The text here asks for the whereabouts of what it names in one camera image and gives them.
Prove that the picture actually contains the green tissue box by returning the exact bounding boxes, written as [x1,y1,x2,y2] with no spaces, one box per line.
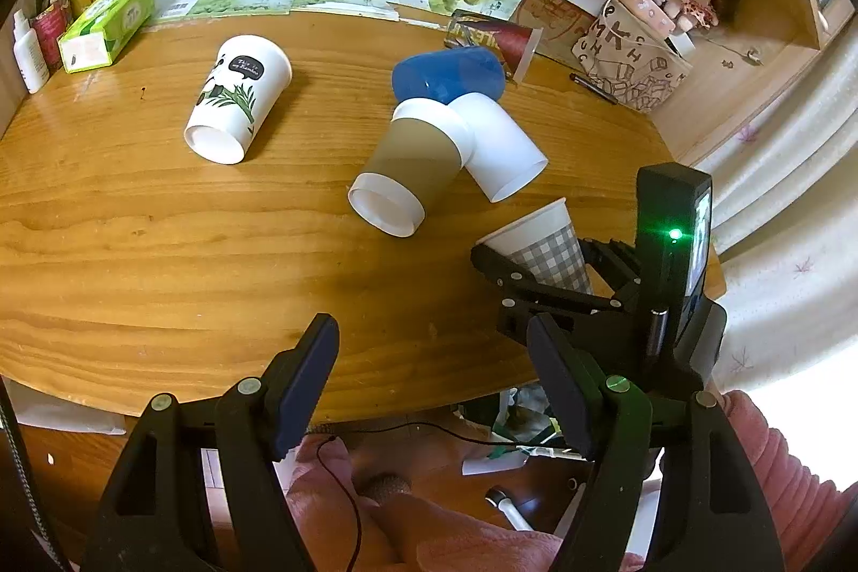
[57,0,157,75]

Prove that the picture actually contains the black pen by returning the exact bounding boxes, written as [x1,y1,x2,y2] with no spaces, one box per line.
[569,72,622,106]

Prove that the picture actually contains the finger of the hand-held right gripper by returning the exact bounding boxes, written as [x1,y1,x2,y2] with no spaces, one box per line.
[580,237,643,300]
[470,245,631,345]

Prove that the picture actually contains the white tube with dark cap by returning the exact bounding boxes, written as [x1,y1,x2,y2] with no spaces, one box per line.
[485,484,538,537]

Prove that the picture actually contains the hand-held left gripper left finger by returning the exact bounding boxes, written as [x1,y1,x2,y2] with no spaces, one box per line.
[80,313,341,572]

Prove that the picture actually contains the green plastic bag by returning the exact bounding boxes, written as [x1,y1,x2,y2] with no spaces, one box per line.
[492,383,572,460]

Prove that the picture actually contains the pink studded band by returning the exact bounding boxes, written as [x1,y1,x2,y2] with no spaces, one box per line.
[618,0,679,38]

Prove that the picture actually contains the braided black cable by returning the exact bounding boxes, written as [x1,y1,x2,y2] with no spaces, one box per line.
[0,376,63,572]

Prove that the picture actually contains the white cup with panda print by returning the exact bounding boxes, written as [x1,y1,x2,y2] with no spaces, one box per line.
[184,34,293,166]

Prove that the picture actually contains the person's pink clothed legs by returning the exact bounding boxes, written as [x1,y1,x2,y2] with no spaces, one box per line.
[285,434,646,572]

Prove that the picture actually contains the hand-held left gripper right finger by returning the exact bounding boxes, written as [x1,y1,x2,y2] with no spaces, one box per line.
[526,312,785,572]

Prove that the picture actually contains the dark red paper wrapper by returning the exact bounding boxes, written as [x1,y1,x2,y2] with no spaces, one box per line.
[492,24,543,83]

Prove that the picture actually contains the red packet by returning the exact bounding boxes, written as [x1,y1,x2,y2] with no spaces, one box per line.
[30,1,72,73]

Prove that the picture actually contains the brown red paper sheet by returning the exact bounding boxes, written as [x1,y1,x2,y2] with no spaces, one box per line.
[515,0,599,72]

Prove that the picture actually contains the printed tote bag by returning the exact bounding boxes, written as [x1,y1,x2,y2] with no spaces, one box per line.
[571,0,694,115]

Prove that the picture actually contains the brown cup with white rim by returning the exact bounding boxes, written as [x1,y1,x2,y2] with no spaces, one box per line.
[347,98,476,239]

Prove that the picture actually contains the shiny snack packet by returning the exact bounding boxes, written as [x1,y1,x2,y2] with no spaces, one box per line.
[444,9,512,51]

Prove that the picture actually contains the white plastic bottle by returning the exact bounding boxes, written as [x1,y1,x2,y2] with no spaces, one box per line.
[12,11,51,94]

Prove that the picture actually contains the grey plaid paper cup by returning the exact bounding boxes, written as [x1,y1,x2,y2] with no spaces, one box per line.
[475,197,592,295]

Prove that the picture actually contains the blue plastic cup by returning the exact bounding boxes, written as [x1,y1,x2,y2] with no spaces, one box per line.
[392,46,506,105]

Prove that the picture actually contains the plain white cup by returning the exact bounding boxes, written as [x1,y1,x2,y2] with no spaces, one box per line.
[448,91,549,204]

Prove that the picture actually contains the white patterned curtain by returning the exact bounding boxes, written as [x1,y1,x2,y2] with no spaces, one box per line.
[690,28,858,400]

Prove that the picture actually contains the thin black cable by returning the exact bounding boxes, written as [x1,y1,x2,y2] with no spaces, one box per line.
[315,421,579,572]

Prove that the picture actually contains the white paper scrap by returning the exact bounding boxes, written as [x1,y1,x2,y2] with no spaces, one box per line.
[462,450,532,477]

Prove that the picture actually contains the wooden shelf unit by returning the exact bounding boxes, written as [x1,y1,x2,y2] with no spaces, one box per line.
[653,0,840,166]

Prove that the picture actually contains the small white cord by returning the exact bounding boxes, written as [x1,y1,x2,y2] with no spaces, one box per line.
[702,36,766,69]

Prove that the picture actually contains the person's right forearm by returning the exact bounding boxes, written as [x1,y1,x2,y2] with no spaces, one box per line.
[719,388,858,572]

